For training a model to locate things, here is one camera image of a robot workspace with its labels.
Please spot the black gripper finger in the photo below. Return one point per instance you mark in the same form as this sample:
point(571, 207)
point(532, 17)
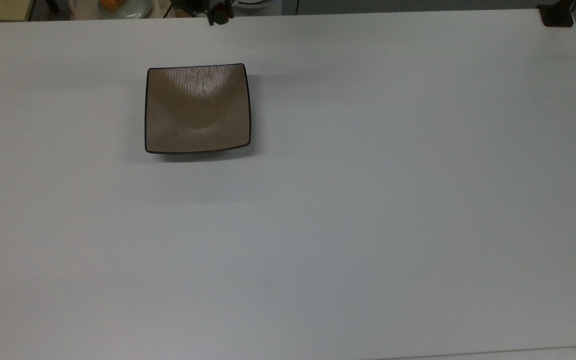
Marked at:
point(229, 12)
point(211, 18)

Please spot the red toy strawberry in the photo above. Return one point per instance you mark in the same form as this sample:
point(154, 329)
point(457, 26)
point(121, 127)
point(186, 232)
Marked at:
point(220, 16)

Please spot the white round container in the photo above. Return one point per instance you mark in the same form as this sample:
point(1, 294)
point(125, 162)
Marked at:
point(258, 3)

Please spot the square brown ceramic plate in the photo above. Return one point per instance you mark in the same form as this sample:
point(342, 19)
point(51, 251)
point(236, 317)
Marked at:
point(198, 110)

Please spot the orange fruit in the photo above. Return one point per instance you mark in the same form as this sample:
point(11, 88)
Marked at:
point(113, 4)

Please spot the pale green round dish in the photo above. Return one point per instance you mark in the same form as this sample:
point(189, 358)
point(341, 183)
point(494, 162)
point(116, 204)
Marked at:
point(135, 9)

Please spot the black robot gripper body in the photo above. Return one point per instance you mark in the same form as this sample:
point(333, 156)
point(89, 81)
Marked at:
point(207, 5)

